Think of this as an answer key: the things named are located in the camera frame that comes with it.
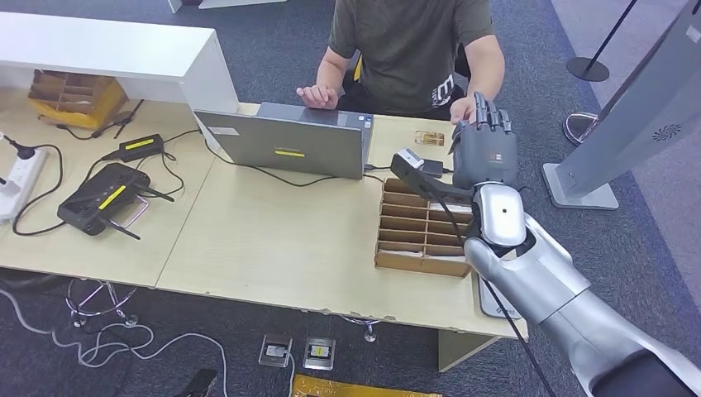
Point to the white plug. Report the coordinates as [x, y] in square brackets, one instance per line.
[7, 186]

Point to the black router with antennas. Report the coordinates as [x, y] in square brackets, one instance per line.
[98, 193]

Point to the person's right forearm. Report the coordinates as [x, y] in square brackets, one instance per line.
[331, 68]

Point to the grey laptop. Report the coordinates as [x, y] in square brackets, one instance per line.
[282, 142]

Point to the chrome table foot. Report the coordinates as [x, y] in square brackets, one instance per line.
[370, 331]

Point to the black adapter yellow label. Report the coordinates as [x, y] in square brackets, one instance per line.
[139, 146]

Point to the steel floor socket yellow label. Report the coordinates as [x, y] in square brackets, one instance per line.
[319, 353]

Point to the person's right hand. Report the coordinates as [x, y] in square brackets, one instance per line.
[319, 97]

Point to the white counter shelf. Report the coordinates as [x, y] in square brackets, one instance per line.
[109, 49]

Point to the person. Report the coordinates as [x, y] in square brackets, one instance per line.
[405, 49]

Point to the small wooden organiser box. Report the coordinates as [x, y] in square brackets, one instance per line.
[68, 91]

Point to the grey card reader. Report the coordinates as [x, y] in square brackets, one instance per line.
[493, 304]

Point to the white board furniture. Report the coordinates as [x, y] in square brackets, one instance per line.
[227, 3]

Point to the wooden card organiser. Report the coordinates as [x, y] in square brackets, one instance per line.
[402, 265]

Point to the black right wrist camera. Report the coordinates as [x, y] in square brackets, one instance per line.
[408, 170]

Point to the person's left forearm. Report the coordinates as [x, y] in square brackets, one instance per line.
[490, 71]

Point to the black floor object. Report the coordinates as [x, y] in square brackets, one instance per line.
[200, 383]

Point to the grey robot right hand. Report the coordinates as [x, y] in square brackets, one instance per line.
[484, 159]

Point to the grey kiosk stand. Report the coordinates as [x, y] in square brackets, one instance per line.
[646, 120]

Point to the small black adapter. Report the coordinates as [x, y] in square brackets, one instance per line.
[435, 169]

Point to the beige table leg panel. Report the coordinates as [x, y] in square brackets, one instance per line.
[459, 353]

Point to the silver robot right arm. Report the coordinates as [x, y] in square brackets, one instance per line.
[547, 285]

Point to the yellow box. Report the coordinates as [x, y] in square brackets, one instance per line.
[107, 108]

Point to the white card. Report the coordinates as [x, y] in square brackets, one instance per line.
[402, 253]
[446, 208]

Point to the tan ID card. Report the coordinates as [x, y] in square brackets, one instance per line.
[430, 138]

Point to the black stanchion post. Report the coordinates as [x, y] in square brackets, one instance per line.
[587, 69]

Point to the person's left hand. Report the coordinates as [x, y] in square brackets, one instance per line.
[464, 109]

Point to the white power strip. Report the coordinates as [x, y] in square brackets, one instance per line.
[22, 176]

